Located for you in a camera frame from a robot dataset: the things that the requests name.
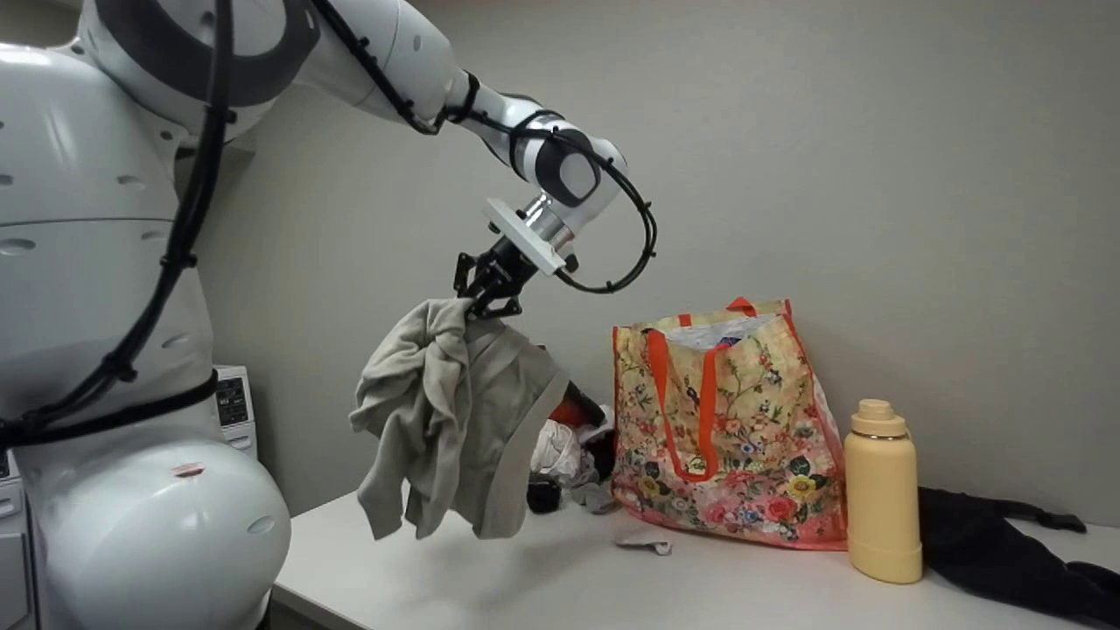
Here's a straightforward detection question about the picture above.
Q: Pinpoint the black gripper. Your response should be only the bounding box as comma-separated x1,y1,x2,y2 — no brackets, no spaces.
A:
451,233,542,320

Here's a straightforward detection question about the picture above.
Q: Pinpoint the grey cloth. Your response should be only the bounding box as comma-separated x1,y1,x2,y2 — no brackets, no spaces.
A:
346,292,575,547

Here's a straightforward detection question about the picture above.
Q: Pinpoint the white crumpled plastic bag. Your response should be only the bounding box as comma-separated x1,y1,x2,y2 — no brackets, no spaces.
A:
531,416,590,482

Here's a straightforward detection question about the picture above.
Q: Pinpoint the black cloth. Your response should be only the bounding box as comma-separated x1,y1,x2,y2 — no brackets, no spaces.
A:
916,485,1120,630

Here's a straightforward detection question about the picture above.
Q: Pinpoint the small black object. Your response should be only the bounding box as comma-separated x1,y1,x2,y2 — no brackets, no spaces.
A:
523,467,570,517

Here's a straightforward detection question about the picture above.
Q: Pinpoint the white box with displays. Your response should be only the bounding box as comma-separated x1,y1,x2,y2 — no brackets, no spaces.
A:
211,363,262,463

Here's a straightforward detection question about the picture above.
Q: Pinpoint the small metal object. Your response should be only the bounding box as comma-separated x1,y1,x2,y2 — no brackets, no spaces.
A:
614,533,680,561

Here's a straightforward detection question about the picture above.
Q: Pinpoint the yellow bottle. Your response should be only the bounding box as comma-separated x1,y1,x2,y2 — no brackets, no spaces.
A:
844,395,926,587

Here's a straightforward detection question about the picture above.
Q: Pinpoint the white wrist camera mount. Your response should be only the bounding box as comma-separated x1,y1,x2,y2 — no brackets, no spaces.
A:
484,192,577,279

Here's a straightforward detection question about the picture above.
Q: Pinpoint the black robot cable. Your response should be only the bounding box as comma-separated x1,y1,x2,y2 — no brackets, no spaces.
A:
0,0,661,452

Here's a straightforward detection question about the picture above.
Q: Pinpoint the floral bag with orange handles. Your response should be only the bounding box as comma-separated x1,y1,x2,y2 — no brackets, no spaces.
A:
607,292,851,554

